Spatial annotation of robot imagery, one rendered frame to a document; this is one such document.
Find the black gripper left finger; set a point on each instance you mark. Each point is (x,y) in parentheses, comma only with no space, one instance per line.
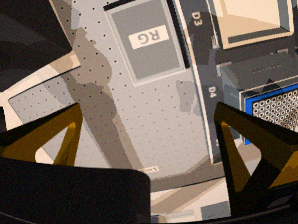
(22,142)

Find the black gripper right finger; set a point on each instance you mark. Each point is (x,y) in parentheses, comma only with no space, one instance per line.
(279,156)

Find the black rectangular pad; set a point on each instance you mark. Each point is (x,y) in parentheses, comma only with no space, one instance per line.
(175,22)

